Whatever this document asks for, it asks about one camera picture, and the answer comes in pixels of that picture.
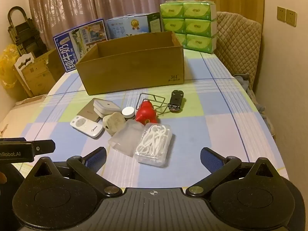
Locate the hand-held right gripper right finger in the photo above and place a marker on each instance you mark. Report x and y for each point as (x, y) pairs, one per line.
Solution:
(211, 160)

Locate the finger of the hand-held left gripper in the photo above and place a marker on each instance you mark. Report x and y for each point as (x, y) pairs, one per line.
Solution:
(12, 139)
(43, 147)

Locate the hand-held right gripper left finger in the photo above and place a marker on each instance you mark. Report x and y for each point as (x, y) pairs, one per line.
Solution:
(96, 159)

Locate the grey box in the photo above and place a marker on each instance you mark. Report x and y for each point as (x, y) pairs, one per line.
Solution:
(87, 112)

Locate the red cartoon cat toy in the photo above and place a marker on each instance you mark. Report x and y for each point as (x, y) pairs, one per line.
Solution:
(144, 112)

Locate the black toy car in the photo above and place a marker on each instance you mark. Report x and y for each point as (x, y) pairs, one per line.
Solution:
(176, 101)

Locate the brown cardboard box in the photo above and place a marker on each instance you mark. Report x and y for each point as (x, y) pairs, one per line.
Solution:
(132, 72)

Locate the person's left hand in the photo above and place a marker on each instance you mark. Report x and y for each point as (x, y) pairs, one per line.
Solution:
(2, 178)

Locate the white remote control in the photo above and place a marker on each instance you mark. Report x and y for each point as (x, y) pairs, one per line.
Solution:
(85, 126)

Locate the translucent plastic container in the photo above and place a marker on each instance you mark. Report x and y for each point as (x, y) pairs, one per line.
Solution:
(125, 139)

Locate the small white rectangular box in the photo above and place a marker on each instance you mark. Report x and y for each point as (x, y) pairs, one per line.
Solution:
(105, 105)

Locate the white-lidded small jar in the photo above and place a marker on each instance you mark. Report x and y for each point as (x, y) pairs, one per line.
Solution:
(128, 112)

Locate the clear box of floss picks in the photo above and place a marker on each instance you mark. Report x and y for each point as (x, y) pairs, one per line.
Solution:
(154, 144)

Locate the yellow plastic bag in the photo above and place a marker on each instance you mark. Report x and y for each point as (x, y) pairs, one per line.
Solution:
(7, 62)

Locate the grey cloth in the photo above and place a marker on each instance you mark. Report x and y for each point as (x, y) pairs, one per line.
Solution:
(243, 80)

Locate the dark blue milk carton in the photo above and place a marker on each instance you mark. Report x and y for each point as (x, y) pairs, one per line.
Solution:
(65, 53)

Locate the black folding hand cart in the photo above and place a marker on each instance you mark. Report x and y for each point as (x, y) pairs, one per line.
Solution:
(18, 28)

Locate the beige quilted chair cover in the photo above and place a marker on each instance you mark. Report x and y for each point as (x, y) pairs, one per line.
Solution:
(238, 43)

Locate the light blue milk carton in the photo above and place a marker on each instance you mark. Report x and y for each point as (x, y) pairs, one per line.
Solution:
(125, 26)

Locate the stack of green tissue packs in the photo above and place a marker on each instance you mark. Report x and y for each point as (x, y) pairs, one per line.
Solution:
(195, 24)

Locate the pink-brown curtain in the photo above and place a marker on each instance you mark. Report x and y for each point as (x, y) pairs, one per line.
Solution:
(72, 0)

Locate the beige wall socket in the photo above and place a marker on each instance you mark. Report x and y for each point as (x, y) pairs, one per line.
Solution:
(291, 18)
(281, 15)

